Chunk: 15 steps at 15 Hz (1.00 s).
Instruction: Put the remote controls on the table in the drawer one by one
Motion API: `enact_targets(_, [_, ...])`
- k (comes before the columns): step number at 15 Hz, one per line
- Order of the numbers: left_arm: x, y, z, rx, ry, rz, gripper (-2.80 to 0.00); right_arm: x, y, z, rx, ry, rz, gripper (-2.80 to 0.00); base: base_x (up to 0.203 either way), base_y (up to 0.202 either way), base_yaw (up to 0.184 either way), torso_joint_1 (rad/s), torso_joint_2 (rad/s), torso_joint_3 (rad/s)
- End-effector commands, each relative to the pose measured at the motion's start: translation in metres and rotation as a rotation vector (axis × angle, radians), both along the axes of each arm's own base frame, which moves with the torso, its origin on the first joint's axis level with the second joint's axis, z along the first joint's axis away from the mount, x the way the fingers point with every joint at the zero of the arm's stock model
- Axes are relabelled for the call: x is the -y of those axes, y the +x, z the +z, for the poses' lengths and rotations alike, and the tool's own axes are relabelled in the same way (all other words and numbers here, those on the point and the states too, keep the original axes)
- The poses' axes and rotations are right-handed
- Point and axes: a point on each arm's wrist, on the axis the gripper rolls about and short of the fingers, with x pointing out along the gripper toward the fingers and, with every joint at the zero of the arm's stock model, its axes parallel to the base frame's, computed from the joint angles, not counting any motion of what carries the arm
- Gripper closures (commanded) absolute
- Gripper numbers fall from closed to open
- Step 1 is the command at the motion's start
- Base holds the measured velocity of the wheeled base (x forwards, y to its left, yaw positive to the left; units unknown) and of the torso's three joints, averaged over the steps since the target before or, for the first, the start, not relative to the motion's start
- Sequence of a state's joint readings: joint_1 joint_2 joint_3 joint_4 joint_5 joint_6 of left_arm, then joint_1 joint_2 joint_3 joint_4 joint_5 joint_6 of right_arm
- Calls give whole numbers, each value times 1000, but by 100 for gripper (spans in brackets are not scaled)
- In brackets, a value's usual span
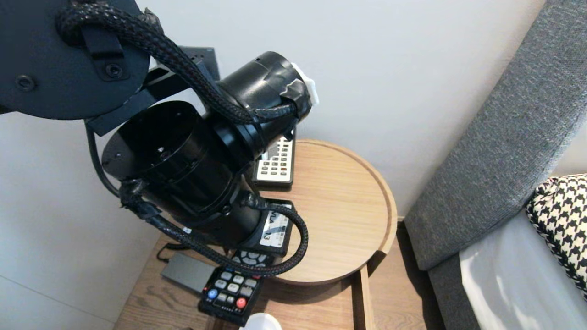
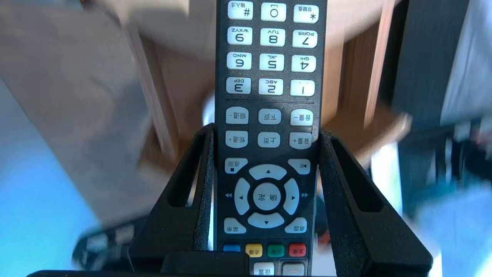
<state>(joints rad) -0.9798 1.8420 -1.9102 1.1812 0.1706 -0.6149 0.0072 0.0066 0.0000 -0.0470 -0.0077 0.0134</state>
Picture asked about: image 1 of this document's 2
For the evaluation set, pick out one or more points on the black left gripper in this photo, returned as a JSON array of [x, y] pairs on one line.
[[275, 229]]

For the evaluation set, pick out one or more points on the black TV remote control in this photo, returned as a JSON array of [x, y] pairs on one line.
[[234, 293]]

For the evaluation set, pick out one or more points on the curved front wooden drawer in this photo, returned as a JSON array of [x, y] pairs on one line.
[[321, 307]]

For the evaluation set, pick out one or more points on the white round puck device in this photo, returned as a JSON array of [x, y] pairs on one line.
[[260, 322]]

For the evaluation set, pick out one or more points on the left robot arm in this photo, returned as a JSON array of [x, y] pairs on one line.
[[183, 160]]

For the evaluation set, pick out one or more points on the round wooden bedside table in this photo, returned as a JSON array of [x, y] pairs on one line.
[[344, 197]]

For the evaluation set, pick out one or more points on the grey power adapter box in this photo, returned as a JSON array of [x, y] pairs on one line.
[[185, 272]]

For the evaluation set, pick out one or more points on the grey fabric headboard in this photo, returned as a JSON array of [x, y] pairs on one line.
[[495, 151]]

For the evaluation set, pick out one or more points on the white bed sheet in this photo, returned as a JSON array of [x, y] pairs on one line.
[[513, 284]]

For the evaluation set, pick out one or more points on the black white houndstooth pillow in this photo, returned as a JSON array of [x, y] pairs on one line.
[[562, 220]]

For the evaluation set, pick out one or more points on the grey wall socket plate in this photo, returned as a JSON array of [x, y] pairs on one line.
[[206, 57]]

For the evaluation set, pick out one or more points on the grey fabric bed frame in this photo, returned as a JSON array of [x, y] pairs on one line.
[[451, 298]]

